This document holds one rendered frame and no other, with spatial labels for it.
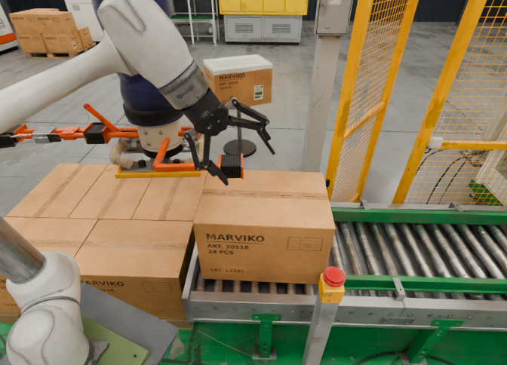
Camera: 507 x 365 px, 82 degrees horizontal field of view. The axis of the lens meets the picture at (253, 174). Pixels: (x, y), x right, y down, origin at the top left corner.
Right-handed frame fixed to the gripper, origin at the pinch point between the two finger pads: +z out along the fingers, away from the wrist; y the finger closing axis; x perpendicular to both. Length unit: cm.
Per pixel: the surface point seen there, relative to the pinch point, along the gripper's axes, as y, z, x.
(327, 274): -0.8, 47.3, -6.3
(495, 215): 90, 148, 37
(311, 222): 2, 58, 25
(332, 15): 75, 23, 121
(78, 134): -56, -18, 59
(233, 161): -7.3, 11.7, 24.4
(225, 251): -39, 53, 33
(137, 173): -44, 4, 45
